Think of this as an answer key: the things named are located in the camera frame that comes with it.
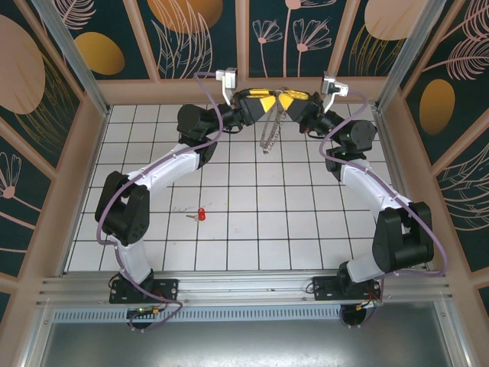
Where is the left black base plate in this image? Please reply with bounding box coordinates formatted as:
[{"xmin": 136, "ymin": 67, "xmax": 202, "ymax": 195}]
[{"xmin": 108, "ymin": 278, "xmax": 180, "ymax": 305}]

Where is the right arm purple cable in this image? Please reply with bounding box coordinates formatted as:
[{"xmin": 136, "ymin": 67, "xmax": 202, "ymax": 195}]
[{"xmin": 319, "ymin": 90, "xmax": 449, "ymax": 330}]

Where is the slotted grey cable duct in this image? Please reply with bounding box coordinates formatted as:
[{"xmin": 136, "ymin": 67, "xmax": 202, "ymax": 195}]
[{"xmin": 51, "ymin": 308, "xmax": 452, "ymax": 324}]

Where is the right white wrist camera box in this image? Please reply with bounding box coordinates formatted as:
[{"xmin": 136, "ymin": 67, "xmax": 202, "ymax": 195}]
[{"xmin": 320, "ymin": 71, "xmax": 349, "ymax": 112}]

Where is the grey sheet metal panel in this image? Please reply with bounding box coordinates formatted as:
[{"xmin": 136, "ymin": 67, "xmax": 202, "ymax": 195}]
[{"xmin": 37, "ymin": 323, "xmax": 467, "ymax": 367}]

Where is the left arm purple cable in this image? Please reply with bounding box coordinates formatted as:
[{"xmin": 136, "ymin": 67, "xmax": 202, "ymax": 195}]
[{"xmin": 95, "ymin": 71, "xmax": 187, "ymax": 333}]

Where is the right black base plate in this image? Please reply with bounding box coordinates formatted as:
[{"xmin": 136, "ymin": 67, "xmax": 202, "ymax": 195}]
[{"xmin": 312, "ymin": 274, "xmax": 383, "ymax": 303}]

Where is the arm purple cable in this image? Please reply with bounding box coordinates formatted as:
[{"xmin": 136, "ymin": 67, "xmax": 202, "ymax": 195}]
[
  {"xmin": 95, "ymin": 71, "xmax": 187, "ymax": 333},
  {"xmin": 319, "ymin": 90, "xmax": 449, "ymax": 330}
]

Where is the left aluminium corner post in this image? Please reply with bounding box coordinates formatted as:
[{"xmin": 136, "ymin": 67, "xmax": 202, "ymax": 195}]
[{"xmin": 32, "ymin": 0, "xmax": 112, "ymax": 118}]

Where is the beige strap with keyrings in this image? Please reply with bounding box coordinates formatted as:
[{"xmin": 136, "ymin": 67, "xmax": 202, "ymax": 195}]
[{"xmin": 259, "ymin": 86, "xmax": 291, "ymax": 156}]

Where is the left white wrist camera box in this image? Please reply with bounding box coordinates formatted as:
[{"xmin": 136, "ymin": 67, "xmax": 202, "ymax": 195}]
[{"xmin": 215, "ymin": 67, "xmax": 240, "ymax": 106}]

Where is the aluminium corner post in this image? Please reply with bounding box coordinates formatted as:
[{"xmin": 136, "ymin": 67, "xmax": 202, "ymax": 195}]
[
  {"xmin": 374, "ymin": 0, "xmax": 455, "ymax": 112},
  {"xmin": 32, "ymin": 0, "xmax": 112, "ymax": 118}
]

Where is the left small circuit board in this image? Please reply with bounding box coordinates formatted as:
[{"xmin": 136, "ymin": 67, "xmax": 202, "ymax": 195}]
[{"xmin": 128, "ymin": 307, "xmax": 161, "ymax": 318}]

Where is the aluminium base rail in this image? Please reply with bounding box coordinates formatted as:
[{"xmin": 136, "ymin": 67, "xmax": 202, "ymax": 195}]
[{"xmin": 36, "ymin": 269, "xmax": 455, "ymax": 309}]

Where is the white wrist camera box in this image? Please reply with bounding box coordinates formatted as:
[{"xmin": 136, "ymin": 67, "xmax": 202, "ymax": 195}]
[
  {"xmin": 320, "ymin": 71, "xmax": 349, "ymax": 112},
  {"xmin": 215, "ymin": 67, "xmax": 240, "ymax": 106}
]

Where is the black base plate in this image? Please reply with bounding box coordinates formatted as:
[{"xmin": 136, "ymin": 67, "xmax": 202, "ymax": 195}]
[
  {"xmin": 312, "ymin": 274, "xmax": 383, "ymax": 303},
  {"xmin": 108, "ymin": 278, "xmax": 180, "ymax": 305}
]

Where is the aluminium side rail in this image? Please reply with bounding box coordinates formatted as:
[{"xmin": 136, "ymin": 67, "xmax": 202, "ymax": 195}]
[{"xmin": 372, "ymin": 106, "xmax": 431, "ymax": 273}]

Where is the right aluminium corner post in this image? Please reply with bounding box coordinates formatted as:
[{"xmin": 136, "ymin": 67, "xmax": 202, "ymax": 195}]
[{"xmin": 374, "ymin": 0, "xmax": 455, "ymax": 112}]

